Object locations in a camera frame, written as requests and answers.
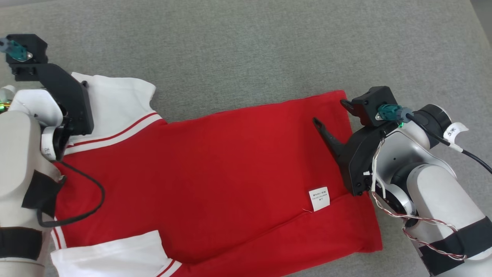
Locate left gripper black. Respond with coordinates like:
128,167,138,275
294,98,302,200
38,63,95,136

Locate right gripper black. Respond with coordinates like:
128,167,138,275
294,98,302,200
312,99,389,197

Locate red shirt white sleeves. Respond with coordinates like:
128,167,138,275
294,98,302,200
50,73,383,277

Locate right camera cable teal plug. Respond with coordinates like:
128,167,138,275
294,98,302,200
377,104,492,174

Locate camera cable teal plug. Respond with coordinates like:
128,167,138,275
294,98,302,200
377,104,492,174
0,37,33,63

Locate left camera cable teal plug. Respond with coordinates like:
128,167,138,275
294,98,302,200
0,37,33,63

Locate left gripper thin black cable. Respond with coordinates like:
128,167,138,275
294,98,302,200
37,161,105,228

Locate white paper cable label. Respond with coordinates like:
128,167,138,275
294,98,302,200
443,122,469,153

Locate twisted red white wire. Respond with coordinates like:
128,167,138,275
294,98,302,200
370,137,467,261

